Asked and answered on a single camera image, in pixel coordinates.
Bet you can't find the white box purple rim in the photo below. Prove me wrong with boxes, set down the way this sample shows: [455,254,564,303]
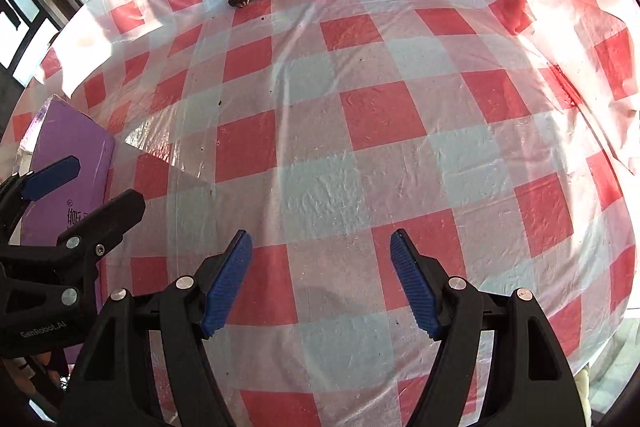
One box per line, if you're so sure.
[18,95,114,246]

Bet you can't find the red white checkered tablecloth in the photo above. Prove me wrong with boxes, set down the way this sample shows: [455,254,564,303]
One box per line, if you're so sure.
[1,0,639,426]

